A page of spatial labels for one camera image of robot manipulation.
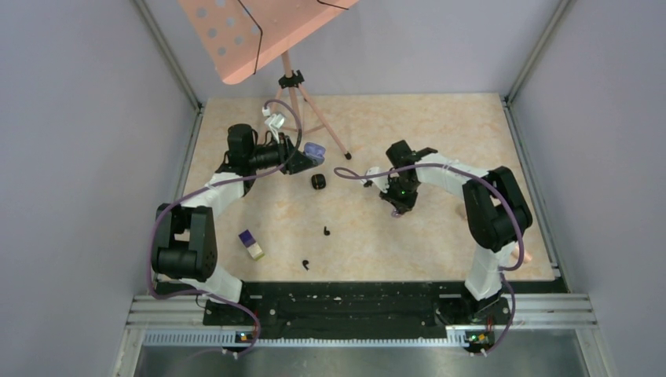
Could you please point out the purple white small box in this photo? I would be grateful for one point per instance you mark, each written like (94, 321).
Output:
(251, 245)

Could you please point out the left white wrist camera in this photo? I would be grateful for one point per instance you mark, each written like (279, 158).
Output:
(273, 121)

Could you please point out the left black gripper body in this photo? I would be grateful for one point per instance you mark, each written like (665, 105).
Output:
(284, 154)

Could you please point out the purple earbud charging case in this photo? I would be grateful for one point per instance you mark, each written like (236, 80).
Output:
(315, 152)

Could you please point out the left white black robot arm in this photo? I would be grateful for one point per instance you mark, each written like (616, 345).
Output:
(184, 246)

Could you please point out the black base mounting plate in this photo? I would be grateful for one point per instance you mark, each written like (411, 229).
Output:
(359, 310)

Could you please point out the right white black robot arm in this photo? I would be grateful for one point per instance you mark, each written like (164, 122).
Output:
(496, 210)

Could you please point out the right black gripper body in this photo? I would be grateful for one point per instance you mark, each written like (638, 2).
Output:
(404, 195)

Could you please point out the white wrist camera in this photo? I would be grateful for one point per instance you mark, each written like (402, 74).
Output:
(374, 179)
(273, 121)

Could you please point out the pink music stand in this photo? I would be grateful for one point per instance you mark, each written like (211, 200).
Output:
(241, 37)

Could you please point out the black earbud charging case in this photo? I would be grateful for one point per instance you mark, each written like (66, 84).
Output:
(318, 181)

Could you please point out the aluminium frame rail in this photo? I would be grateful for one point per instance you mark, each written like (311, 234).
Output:
(179, 322)

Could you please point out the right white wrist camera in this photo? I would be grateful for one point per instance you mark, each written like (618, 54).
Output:
(374, 179)

